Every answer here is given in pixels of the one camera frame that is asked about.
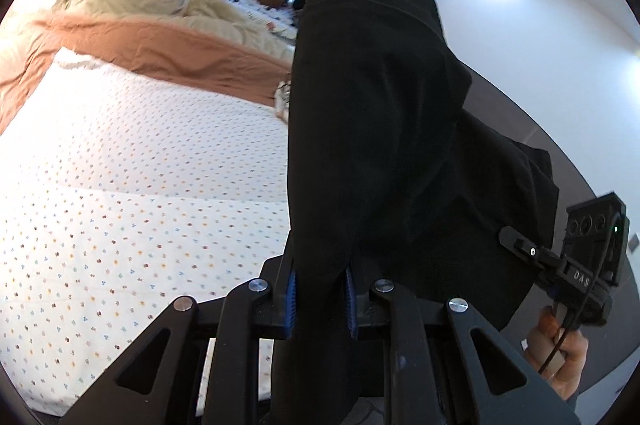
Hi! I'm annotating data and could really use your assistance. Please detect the white dotted bed sheet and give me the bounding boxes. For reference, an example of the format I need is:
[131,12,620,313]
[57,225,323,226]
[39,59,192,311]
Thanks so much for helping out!
[0,47,296,418]

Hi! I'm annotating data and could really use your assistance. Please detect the terracotta duvet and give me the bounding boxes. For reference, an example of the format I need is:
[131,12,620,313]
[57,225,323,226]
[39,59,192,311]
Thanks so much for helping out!
[0,0,293,136]

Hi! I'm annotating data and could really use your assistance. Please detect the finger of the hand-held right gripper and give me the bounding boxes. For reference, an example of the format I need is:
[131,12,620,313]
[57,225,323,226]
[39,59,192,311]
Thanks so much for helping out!
[499,225,566,271]

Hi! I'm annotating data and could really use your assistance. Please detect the cream fringed throw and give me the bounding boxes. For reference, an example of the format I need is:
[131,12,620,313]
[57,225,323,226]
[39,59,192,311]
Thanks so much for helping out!
[274,77,294,122]

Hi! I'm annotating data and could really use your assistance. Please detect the black jacket with yellow strap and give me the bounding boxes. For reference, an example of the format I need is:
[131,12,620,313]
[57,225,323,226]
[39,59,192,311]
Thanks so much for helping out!
[270,0,560,425]

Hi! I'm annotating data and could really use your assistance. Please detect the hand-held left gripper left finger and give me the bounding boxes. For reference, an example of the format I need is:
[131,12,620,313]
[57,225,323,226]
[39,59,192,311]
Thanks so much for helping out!
[57,250,301,425]

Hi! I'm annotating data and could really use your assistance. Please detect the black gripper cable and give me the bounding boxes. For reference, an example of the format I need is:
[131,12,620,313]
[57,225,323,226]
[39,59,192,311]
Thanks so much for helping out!
[539,212,622,374]

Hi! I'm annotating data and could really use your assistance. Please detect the beige blanket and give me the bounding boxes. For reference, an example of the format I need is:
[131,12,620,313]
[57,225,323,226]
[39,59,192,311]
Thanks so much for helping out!
[180,0,297,62]

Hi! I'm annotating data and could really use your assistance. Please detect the person's right hand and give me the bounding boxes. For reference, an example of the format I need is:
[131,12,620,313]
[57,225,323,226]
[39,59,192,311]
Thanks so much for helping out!
[522,305,591,401]

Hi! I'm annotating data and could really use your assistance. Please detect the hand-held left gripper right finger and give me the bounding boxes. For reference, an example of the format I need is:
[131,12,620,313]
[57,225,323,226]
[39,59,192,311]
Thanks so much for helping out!
[342,265,583,425]

